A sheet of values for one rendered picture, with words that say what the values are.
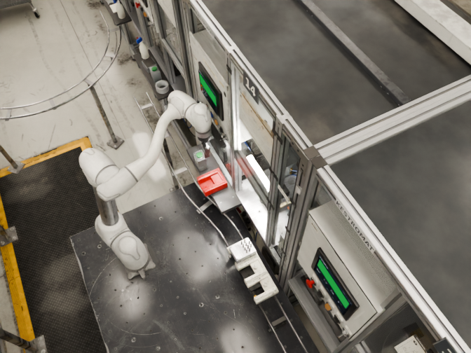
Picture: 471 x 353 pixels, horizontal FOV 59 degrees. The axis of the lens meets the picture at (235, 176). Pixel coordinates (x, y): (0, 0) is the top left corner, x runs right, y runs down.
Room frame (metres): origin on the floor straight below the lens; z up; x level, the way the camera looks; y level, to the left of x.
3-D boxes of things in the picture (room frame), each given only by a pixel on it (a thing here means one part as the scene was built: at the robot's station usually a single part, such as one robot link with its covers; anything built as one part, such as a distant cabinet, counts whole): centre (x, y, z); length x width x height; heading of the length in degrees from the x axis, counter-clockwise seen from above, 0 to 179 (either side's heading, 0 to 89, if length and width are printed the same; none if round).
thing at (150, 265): (0.96, 0.63, 0.71); 0.22 x 0.18 x 0.06; 25
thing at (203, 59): (1.57, 0.00, 1.60); 0.42 x 0.29 x 0.46; 25
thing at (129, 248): (0.99, 0.65, 0.85); 0.18 x 0.16 x 0.22; 42
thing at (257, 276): (0.83, -0.07, 0.84); 0.36 x 0.14 x 0.10; 25
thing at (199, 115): (1.46, 0.18, 1.49); 0.13 x 0.11 x 0.16; 42
